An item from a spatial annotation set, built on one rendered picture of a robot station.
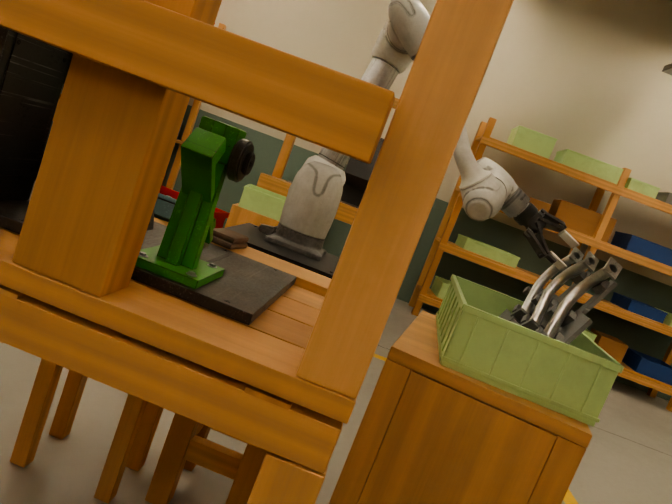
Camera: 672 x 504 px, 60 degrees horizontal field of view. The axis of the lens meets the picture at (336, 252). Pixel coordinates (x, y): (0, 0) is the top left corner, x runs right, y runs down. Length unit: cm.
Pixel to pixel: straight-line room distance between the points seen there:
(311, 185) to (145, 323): 99
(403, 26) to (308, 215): 63
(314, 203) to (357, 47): 521
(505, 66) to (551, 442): 577
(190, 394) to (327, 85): 46
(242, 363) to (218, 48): 41
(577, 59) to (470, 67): 644
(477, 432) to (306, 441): 78
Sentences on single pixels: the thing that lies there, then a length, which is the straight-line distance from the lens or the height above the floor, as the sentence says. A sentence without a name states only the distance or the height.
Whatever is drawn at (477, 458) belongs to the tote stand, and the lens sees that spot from 158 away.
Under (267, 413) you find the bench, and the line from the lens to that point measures 84.
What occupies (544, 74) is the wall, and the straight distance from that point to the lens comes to 709.
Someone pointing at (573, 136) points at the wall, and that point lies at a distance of 711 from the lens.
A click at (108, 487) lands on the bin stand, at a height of 5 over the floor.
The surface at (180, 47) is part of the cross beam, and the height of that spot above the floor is 124.
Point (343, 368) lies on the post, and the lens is 81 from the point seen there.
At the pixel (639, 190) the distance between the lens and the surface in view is 675.
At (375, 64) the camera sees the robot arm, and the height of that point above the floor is 153.
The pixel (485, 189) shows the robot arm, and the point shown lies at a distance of 175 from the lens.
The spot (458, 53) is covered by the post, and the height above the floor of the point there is 135.
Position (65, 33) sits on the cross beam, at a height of 120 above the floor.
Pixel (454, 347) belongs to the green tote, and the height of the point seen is 85.
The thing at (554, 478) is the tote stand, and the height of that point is 65.
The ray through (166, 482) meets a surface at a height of 9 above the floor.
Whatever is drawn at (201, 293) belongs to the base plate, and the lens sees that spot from 97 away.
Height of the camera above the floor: 116
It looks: 8 degrees down
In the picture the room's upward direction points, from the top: 21 degrees clockwise
